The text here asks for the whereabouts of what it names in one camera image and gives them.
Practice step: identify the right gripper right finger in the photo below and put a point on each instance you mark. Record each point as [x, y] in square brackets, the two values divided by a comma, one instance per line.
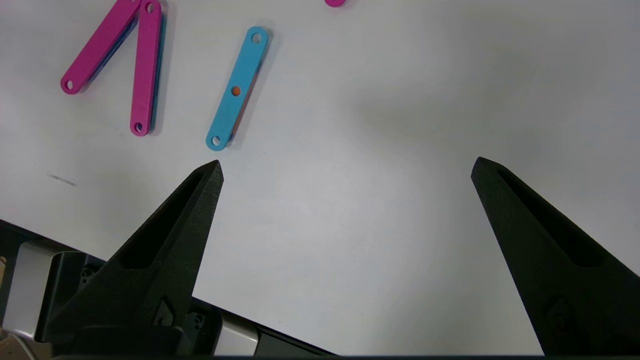
[575, 290]

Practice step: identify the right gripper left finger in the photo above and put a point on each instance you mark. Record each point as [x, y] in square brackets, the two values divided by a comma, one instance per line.
[150, 270]

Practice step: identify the grey robot base chassis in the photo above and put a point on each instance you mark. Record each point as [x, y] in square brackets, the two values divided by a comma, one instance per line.
[50, 280]

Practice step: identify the pink bar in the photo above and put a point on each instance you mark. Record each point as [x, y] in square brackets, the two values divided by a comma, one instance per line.
[335, 2]
[146, 70]
[100, 45]

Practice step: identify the long blue bar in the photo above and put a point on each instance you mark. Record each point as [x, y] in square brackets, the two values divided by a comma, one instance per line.
[245, 65]

